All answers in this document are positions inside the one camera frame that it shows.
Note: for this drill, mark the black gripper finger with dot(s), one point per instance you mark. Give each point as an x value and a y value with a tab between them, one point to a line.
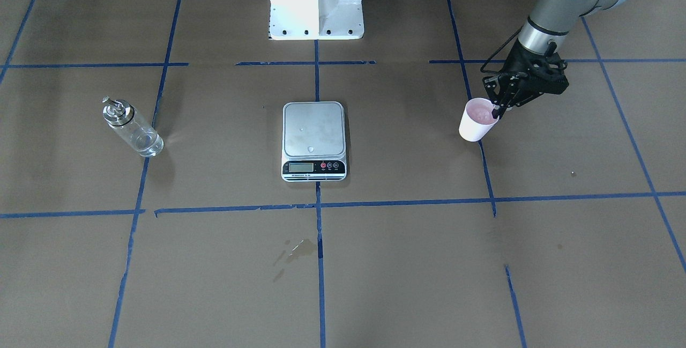
501	80
503	99

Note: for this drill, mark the pink paper cup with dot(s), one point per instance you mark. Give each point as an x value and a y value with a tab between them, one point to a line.
477	119

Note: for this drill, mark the silver kitchen scale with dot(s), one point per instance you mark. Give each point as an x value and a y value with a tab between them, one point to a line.
313	142

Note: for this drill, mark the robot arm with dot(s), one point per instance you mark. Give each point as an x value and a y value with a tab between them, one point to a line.
551	21

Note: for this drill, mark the glass sauce bottle metal spout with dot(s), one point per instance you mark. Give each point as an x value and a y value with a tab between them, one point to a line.
132	127

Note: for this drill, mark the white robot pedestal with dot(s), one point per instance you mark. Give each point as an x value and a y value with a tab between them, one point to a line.
316	20

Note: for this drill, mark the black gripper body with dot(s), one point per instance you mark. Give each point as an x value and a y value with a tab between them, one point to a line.
521	62

